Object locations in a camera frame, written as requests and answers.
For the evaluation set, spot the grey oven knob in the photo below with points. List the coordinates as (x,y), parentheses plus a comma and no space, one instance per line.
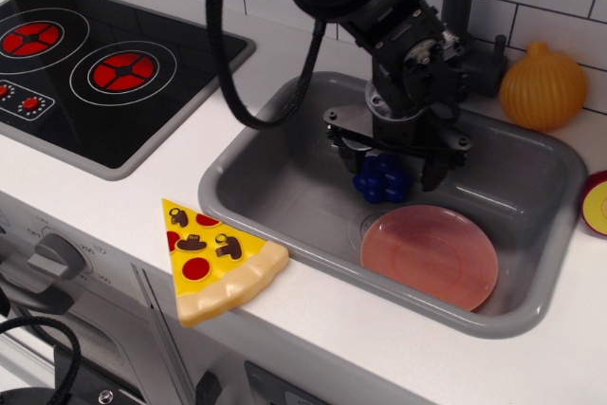
(56,258)

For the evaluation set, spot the purple yellow toy fruit half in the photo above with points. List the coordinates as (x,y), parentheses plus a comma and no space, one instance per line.
(593,205)

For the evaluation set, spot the dark grey toy faucet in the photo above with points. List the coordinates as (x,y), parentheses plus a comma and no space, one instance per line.
(486,66)

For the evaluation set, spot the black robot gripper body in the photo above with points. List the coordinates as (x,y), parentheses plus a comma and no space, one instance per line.
(423,136)

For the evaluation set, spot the blue toy blueberries cluster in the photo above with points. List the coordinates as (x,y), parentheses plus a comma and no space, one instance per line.
(383,178)

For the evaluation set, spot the toy pizza slice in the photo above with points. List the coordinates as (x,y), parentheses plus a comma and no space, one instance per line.
(216,267)

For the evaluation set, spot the black toy stove top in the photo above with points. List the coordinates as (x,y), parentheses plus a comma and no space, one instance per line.
(99,84)

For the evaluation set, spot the grey plastic sink basin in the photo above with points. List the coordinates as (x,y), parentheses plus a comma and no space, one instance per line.
(520,187)

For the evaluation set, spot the yellow toy onion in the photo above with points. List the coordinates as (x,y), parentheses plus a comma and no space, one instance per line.
(544,90)

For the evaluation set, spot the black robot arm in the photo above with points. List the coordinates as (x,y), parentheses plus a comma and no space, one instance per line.
(417,81)

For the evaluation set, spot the grey toy oven front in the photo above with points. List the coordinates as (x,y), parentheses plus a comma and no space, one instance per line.
(124,314)

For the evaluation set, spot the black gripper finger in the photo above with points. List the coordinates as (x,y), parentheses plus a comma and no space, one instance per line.
(433,173)
(352,153)

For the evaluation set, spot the pink plastic plate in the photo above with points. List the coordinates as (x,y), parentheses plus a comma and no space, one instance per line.
(434,250)

